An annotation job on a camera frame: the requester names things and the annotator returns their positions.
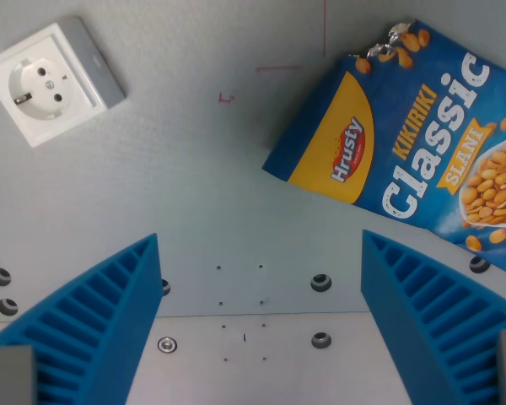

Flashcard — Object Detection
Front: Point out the blue peanut snack bag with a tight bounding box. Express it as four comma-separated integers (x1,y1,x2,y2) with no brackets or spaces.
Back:
261,17,506,276

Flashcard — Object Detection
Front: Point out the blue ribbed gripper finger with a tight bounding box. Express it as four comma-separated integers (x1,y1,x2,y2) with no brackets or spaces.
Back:
360,229,506,405
0,232,163,405

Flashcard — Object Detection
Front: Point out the white wall power socket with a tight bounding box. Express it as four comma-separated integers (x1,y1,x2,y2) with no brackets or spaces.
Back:
0,15,127,149

